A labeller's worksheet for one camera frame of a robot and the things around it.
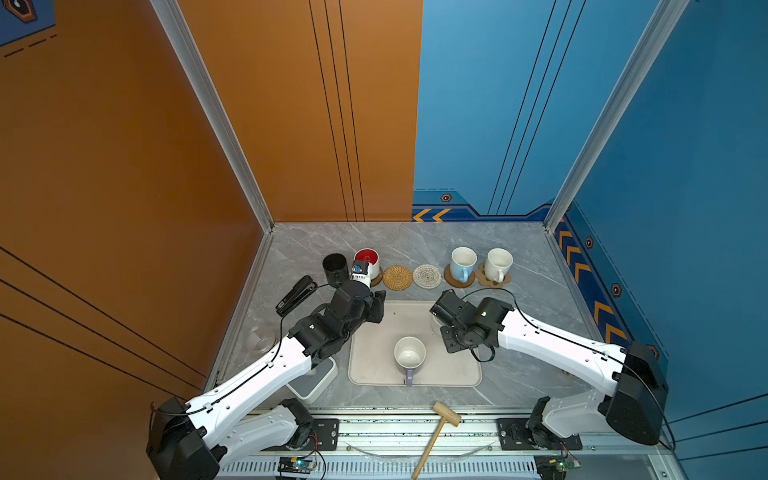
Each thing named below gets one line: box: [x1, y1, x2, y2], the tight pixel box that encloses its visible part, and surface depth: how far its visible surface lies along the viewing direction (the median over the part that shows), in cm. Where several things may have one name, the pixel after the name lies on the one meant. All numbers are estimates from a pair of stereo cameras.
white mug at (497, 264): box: [485, 248, 514, 283], surface depth 99 cm
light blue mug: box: [450, 246, 478, 284], surface depth 98 cm
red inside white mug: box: [353, 247, 380, 281], surface depth 103 cm
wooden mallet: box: [412, 402, 461, 480], surface depth 76 cm
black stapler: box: [275, 275, 318, 317], surface depth 98 cm
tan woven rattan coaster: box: [383, 265, 413, 291], surface depth 105 cm
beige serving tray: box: [348, 300, 482, 387], surface depth 85 cm
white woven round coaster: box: [412, 264, 442, 289], surface depth 105 cm
